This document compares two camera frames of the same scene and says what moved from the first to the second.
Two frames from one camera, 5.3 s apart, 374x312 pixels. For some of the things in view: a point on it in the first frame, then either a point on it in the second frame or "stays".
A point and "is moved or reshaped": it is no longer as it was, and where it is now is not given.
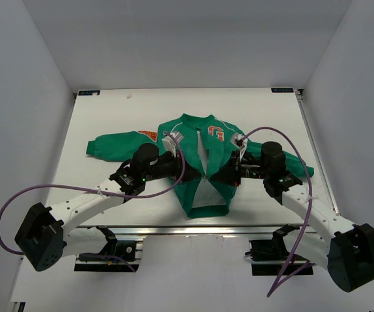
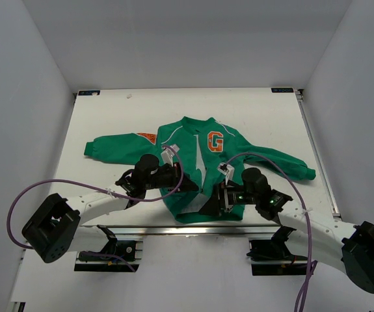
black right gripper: (229, 173) to (213, 206)
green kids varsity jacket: (214, 157) is moved or reshaped
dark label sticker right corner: (281, 90) stays
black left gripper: (190, 173) to (175, 173)
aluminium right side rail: (300, 95) stays
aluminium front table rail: (189, 229) stays
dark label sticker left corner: (88, 92) stays
